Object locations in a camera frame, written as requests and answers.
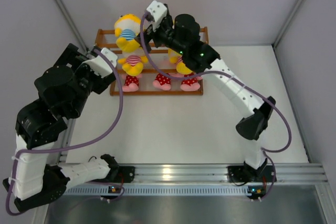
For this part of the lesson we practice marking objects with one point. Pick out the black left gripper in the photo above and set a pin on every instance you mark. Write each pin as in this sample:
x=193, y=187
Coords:
x=72, y=56

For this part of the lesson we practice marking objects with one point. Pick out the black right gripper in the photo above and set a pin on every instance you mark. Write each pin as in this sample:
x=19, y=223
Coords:
x=147, y=38

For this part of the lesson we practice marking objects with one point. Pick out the yellow plush toy blue stripes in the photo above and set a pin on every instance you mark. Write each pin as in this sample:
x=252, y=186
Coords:
x=126, y=29

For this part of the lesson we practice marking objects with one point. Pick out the yellow plush toy pink stripes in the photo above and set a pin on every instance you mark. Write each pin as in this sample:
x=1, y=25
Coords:
x=133, y=64

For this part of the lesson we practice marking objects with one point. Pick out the pink plush toy polka dress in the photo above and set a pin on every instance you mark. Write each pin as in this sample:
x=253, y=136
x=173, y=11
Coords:
x=161, y=82

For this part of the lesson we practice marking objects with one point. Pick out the pink plush toy red dress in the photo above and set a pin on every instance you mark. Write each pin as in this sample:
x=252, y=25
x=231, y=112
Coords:
x=191, y=84

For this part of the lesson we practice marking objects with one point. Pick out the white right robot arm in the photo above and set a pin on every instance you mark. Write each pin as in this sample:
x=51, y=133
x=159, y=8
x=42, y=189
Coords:
x=255, y=111

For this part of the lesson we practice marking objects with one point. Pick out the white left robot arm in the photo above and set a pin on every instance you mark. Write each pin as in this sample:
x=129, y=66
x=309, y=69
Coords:
x=63, y=90

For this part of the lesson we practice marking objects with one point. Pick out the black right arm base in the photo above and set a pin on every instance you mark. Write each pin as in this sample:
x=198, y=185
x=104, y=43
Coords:
x=237, y=174

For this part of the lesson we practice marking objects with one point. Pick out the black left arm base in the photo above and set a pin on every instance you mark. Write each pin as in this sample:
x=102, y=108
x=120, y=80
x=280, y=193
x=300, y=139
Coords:
x=125, y=174

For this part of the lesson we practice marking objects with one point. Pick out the yellow plush toy on shelf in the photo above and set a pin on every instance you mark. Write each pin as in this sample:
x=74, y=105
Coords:
x=176, y=59

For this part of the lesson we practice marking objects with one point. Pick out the brown wooden two-tier shelf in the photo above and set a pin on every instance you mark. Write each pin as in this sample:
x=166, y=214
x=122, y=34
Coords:
x=106, y=38

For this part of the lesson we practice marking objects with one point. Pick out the pink plush toy on shelf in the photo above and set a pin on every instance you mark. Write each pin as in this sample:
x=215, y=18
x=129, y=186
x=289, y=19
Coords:
x=131, y=83

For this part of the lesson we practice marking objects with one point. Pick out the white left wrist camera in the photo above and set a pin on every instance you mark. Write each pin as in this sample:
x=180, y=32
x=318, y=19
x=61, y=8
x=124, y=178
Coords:
x=98, y=61

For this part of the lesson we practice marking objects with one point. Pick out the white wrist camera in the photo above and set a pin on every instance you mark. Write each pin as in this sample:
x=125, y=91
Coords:
x=98, y=61
x=155, y=13

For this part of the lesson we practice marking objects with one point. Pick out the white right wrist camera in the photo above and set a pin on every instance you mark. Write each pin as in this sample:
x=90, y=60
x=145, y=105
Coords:
x=155, y=13

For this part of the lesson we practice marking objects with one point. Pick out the grey slotted cable duct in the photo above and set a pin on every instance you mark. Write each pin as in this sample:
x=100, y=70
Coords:
x=168, y=190

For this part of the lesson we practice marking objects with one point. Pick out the aluminium mounting rail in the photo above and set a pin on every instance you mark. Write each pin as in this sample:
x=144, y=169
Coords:
x=297, y=173

